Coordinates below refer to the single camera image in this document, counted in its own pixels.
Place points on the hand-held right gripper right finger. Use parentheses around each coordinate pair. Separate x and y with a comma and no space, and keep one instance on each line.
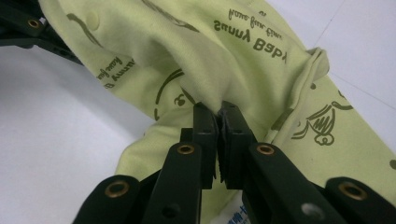
(267,186)

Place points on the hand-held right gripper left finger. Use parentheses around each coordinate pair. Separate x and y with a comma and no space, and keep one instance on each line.
(186,174)

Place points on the green printed baby romper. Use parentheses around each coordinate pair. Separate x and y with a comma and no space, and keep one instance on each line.
(249,77)

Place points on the white board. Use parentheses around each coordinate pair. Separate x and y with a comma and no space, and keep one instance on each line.
(46,130)

